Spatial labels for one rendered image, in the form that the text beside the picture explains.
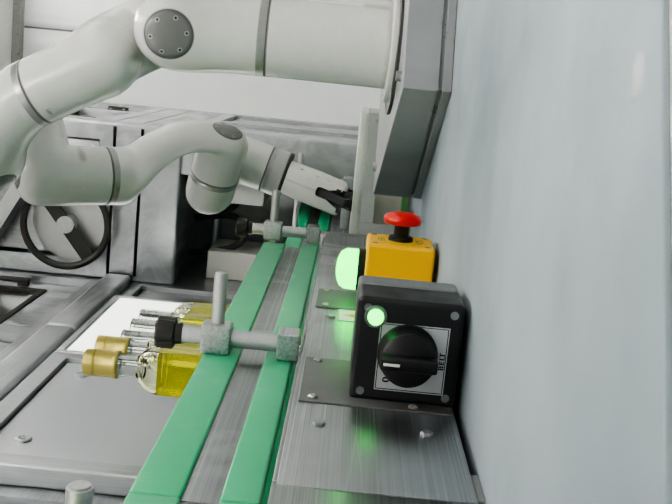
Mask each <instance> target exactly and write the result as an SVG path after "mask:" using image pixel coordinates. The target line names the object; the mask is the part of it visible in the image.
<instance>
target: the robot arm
mask: <svg viewBox="0 0 672 504"><path fill-rule="evenodd" d="M399 21H400V0H392V1H389V0H365V1H364V6H356V5H347V4H338V3H328V2H319V1H309V0H128V1H126V2H124V3H122V4H120V5H118V6H115V7H113V8H111V9H109V10H107V11H105V12H103V13H101V14H99V15H97V16H95V17H93V18H91V19H89V20H88V21H86V22H85V23H83V24H82V25H81V26H79V27H78V28H76V29H75V30H74V31H73V32H71V33H70V34H69V35H68V36H66V37H65V38H63V39H62V40H60V41H58V42H56V43H55V44H53V45H51V46H49V47H47V48H45V49H43V50H40V51H38V52H36V53H34V54H32V55H30V56H28V57H26V58H24V59H21V60H19V61H16V62H14V63H12V64H10V65H8V66H7V67H5V68H4V69H1V68H0V191H1V190H4V189H6V188H8V187H9V186H10V185H12V184H13V183H14V185H15V187H16V189H17V191H18V193H19V195H20V196H21V198H22V199H23V200H25V201H26V202H27V203H29V204H32V205H36V206H81V205H126V204H128V203H131V202H132V201H133V200H134V199H135V198H136V197H137V196H138V195H139V194H140V193H141V192H142V191H143V190H144V189H145V188H146V186H147V185H148V184H149V183H150V182H151V181H152V180H153V178H154V177H155V176H156V175H157V174H158V173H159V172H160V171H161V170H162V169H163V168H164V167H165V166H166V165H168V164H169V163H170V162H172V161H173V160H175V159H177V158H179V157H181V156H184V155H187V154H191V153H195V155H194V158H193V162H192V166H191V169H190V173H189V176H188V180H187V184H186V197H187V200H188V202H189V204H190V205H191V207H192V208H193V209H195V210H196V211H198V212H200V213H202V214H208V215H212V214H217V213H220V212H222V211H223V210H225V209H226V208H227V207H228V206H229V204H230V203H231V201H232V199H233V197H234V194H235V191H236V187H237V184H238V183H239V184H242V185H245V186H248V187H250V188H253V189H256V190H258V191H259V190H260V191H261V192H264V193H266V194H269V195H272V191H273V190H280V195H281V193H283V194H285V195H287V196H289V197H291V198H293V199H295V200H298V201H300V202H302V203H305V204H307V205H310V206H312V207H315V208H317V209H320V210H322V211H324V212H327V213H329V214H332V215H335V216H336V215H338V214H339V211H340V207H341V208H343V209H346V210H348V211H351V210H352V200H353V189H350V188H348V186H347V183H346V182H344V181H342V180H340V179H338V178H335V177H333V176H331V175H328V174H326V173H323V172H321V171H318V170H316V169H313V168H310V167H308V166H305V165H302V164H299V163H297V162H294V161H293V159H294V156H295V154H294V153H291V152H288V151H285V150H283V149H280V148H277V147H275V146H272V145H269V144H267V143H264V142H261V141H259V140H256V139H253V138H251V137H248V136H245V134H244V133H243V132H242V131H241V130H240V129H238V128H237V127H235V126H232V125H229V124H226V123H221V122H213V121H193V120H187V121H177V122H173V123H170V124H167V125H164V126H162V127H160V128H157V129H155V130H153V131H151V132H149V133H147V134H145V135H143V136H142V137H140V138H139V139H137V140H135V141H134V142H132V143H131V144H129V145H127V146H123V147H107V146H104V147H99V146H72V145H70V144H69V142H68V138H67V133H66V129H65V124H64V121H63V118H64V117H66V116H69V115H71V114H73V113H75V112H77V111H79V110H82V109H84V108H86V107H90V106H92V105H94V104H97V103H99V102H102V101H105V100H107V99H110V98H113V97H116V96H118V95H120V94H122V93H123V92H124V91H126V90H127V89H128V88H129V87H130V86H131V85H132V84H133V83H134V82H135V81H136V80H137V79H139V78H141V77H143V76H145V75H147V74H149V73H152V72H154V71H156V70H158V69H160V68H165V69H168V70H172V71H177V72H188V73H229V74H242V75H253V76H262V77H275V78H284V79H294V80H304V81H313V82H323V83H332V84H342V85H352V86H361V87H371V88H381V99H382V101H383V102H388V100H389V97H390V90H391V88H392V82H393V76H394V69H395V61H396V53H397V44H398V38H397V37H398V31H399Z"/></svg>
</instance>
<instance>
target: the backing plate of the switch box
mask: <svg viewBox="0 0 672 504"><path fill-rule="evenodd" d="M349 375H350V361H347V360H336V359H326V358H319V357H306V360H305V366H304V371H303V376H302V382H301V387H300V393H299V398H298V402H308V403H318V404H328V405H338V406H349V407H359V408H369V409H379V410H390V411H400V412H410V413H420V414H431V415H441V416H451V417H453V416H454V415H453V411H452V407H447V406H437V405H426V404H416V403H406V402H396V401H386V400H375V399H365V398H355V397H351V396H350V395H349Z"/></svg>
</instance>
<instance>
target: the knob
mask: <svg viewBox="0 0 672 504"><path fill-rule="evenodd" d="M437 359H438V351H437V347H436V343H435V341H434V339H433V338H432V336H431V335H430V334H429V333H428V332H427V331H425V330H424V329H422V328H420V327H418V326H415V325H400V326H396V327H394V328H392V329H390V330H389V331H388V332H387V333H385V334H384V336H383V337H382V338H381V340H380V342H379V344H378V348H377V361H378V365H379V367H380V369H381V371H382V372H383V374H384V375H385V377H386V378H387V379H388V380H389V381H390V382H391V383H393V384H395V385H396V386H399V387H403V388H413V387H417V386H420V385H422V384H424V383H425V382H426V381H427V380H429V378H430V377H431V376H432V375H437V371H438V361H437Z"/></svg>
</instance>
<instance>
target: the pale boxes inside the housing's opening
mask: <svg viewBox="0 0 672 504"><path fill-rule="evenodd" d="M268 198H269V194H266V193H264V192H261V191H260V190H259V191H258V190H256V189H253V188H250V187H248V186H245V185H242V184H239V183H238V184H237V187H236V191H235V194H234V197H233V199H232V201H231V203H233V204H243V205H254V206H264V204H265V203H266V201H267V200H268ZM236 241H238V240H230V239H220V238H218V239H217V240H216V242H215V243H214V244H213V245H212V246H211V248H210V249H209V250H208V255H207V269H206V277H207V278H215V273H216V272H217V271H225V272H227V273H228V280H237V281H243V280H244V278H245V276H246V274H247V273H248V271H249V269H250V267H251V265H252V263H253V262H254V260H255V258H256V256H257V254H258V252H259V250H260V249H261V247H262V245H263V243H261V242H251V241H246V242H245V243H244V244H243V245H242V246H241V247H239V248H237V249H235V250H228V249H221V248H216V247H220V246H225V245H229V244H232V243H234V242H236Z"/></svg>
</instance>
